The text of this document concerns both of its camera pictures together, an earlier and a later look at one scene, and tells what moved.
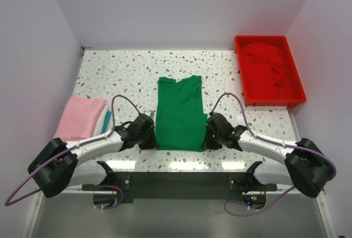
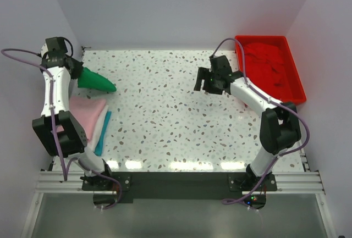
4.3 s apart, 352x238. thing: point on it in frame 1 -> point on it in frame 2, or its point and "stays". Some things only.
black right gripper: [207, 144] -> [201, 76]
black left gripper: [152, 143] -> [78, 65]
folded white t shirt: [100, 122] stays
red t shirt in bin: [265, 74] stays
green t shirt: [180, 114] -> [90, 79]
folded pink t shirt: [79, 119] stays
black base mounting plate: [157, 186] stays
